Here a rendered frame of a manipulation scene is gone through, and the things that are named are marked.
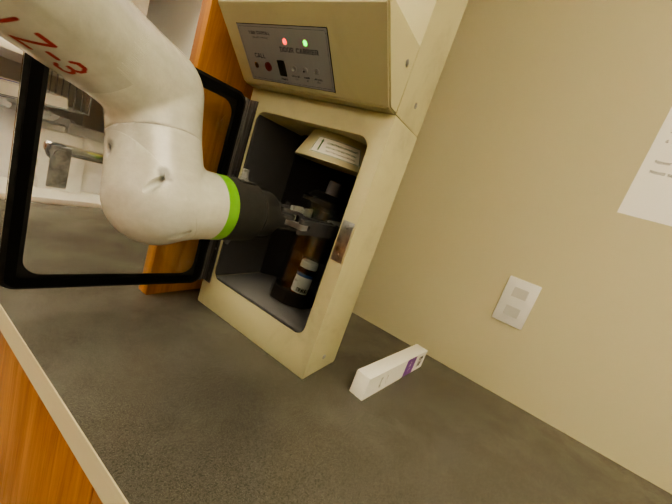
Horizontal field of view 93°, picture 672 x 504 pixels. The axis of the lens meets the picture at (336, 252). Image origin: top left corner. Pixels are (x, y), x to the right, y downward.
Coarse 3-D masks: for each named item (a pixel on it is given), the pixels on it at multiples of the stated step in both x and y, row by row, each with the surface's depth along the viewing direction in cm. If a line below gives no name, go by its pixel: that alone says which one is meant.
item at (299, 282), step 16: (304, 208) 65; (320, 208) 63; (304, 240) 64; (320, 240) 64; (288, 256) 65; (304, 256) 64; (320, 256) 65; (288, 272) 65; (304, 272) 64; (320, 272) 66; (288, 288) 65; (304, 288) 65
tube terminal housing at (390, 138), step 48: (432, 0) 45; (432, 48) 49; (288, 96) 58; (432, 96) 56; (384, 144) 49; (384, 192) 55; (336, 240) 53; (336, 288) 54; (288, 336) 59; (336, 336) 62
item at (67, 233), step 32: (64, 96) 43; (64, 128) 44; (96, 128) 46; (224, 128) 60; (96, 160) 48; (32, 192) 44; (64, 192) 46; (96, 192) 49; (32, 224) 45; (64, 224) 48; (96, 224) 51; (32, 256) 47; (64, 256) 49; (96, 256) 53; (128, 256) 56; (160, 256) 61; (192, 256) 66
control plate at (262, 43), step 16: (240, 32) 53; (256, 32) 51; (272, 32) 49; (288, 32) 47; (304, 32) 46; (320, 32) 44; (256, 48) 53; (272, 48) 51; (288, 48) 49; (304, 48) 47; (320, 48) 46; (272, 64) 53; (288, 64) 51; (304, 64) 49; (320, 64) 48; (272, 80) 56; (288, 80) 54; (304, 80) 52; (320, 80) 50
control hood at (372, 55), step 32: (224, 0) 51; (256, 0) 47; (288, 0) 44; (320, 0) 41; (352, 0) 39; (384, 0) 37; (352, 32) 41; (384, 32) 39; (352, 64) 44; (384, 64) 42; (320, 96) 52; (352, 96) 48; (384, 96) 45
